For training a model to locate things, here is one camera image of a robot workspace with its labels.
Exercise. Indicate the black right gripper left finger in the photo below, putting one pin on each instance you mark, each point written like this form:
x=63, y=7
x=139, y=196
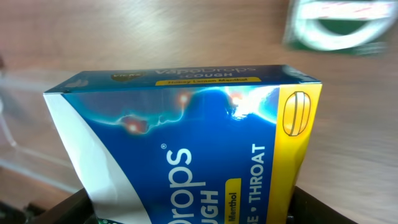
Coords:
x=76, y=209

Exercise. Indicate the dark green round-logo box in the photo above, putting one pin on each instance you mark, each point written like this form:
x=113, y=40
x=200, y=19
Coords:
x=357, y=28

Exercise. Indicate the blue yellow VapoDrops box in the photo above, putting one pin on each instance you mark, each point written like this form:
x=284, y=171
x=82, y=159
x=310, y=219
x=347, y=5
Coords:
x=187, y=145

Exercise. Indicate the clear plastic container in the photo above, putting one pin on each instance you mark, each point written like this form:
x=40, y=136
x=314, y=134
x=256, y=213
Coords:
x=30, y=143

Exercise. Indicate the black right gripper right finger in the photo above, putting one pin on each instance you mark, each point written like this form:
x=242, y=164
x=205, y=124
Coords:
x=306, y=209

